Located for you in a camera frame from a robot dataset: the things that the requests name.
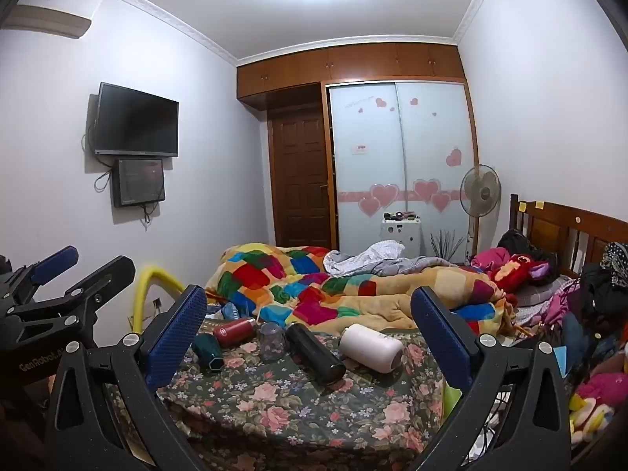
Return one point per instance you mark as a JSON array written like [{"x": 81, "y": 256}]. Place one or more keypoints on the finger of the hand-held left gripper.
[
  {"x": 54, "y": 260},
  {"x": 110, "y": 274}
]

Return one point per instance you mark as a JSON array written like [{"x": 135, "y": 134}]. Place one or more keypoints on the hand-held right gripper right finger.
[{"x": 439, "y": 336}]

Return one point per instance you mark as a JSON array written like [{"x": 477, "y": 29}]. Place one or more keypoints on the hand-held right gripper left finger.
[{"x": 176, "y": 338}]

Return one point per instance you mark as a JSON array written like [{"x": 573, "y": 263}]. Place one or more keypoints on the white cup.
[{"x": 370, "y": 348}]

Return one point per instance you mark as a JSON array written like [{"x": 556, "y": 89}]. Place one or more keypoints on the black cup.
[{"x": 314, "y": 353}]

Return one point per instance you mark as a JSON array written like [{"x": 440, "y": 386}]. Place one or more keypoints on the yellow foam tube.
[{"x": 140, "y": 284}]

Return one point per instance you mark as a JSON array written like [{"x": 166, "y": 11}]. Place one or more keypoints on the dark green bottle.
[{"x": 208, "y": 353}]

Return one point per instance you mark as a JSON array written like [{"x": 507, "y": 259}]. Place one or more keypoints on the blue cloth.
[{"x": 226, "y": 310}]

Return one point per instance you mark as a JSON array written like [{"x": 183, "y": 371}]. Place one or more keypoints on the red bottle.
[{"x": 234, "y": 332}]

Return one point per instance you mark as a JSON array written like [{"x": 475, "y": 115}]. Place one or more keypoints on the dried branches bunch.
[{"x": 445, "y": 245}]

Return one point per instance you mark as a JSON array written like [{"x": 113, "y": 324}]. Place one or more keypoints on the pink garment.
[{"x": 490, "y": 257}]

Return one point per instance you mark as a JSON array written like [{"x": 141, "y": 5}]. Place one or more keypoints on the clear glass jar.
[{"x": 271, "y": 343}]

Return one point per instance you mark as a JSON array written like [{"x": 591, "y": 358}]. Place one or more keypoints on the grey white crumpled cloth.
[{"x": 373, "y": 256}]

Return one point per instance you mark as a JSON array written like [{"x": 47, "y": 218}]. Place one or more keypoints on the white small cabinet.
[{"x": 400, "y": 236}]

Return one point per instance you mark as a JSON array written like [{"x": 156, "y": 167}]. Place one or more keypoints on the red plush toy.
[{"x": 520, "y": 265}]

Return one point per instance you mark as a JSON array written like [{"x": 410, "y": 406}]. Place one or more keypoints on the black bag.
[{"x": 514, "y": 241}]

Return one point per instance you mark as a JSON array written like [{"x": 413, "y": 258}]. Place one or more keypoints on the colourful patchwork blanket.
[{"x": 294, "y": 279}]

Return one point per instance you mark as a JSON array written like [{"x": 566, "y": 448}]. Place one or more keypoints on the floral bedsheet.
[{"x": 294, "y": 402}]

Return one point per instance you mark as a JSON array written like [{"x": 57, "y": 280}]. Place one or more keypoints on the standing fan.
[{"x": 481, "y": 189}]

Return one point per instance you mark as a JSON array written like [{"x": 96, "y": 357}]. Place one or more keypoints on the wooden headboard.
[{"x": 564, "y": 230}]

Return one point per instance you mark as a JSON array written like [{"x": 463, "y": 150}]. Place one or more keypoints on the yellow plush toy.
[{"x": 588, "y": 417}]

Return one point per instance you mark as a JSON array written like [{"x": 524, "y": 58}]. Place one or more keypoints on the black garment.
[{"x": 606, "y": 287}]

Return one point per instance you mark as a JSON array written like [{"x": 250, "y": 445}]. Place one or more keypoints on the pink plush toy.
[{"x": 606, "y": 387}]

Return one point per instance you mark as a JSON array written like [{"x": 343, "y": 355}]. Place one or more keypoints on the frosted glass sliding wardrobe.
[{"x": 392, "y": 157}]

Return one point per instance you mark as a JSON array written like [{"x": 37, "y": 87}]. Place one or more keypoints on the brown wooden door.
[{"x": 301, "y": 176}]

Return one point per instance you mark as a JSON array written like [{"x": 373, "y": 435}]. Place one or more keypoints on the wooden overhead cabinet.
[{"x": 343, "y": 66}]

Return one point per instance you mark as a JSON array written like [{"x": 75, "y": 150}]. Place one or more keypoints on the wall socket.
[{"x": 157, "y": 303}]

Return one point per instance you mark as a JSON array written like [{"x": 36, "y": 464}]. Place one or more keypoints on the small black wall monitor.
[{"x": 139, "y": 181}]

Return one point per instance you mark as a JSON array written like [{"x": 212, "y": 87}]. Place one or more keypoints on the wall-mounted black television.
[{"x": 137, "y": 120}]

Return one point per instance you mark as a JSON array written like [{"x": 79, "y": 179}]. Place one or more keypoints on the wall air conditioner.
[{"x": 49, "y": 20}]

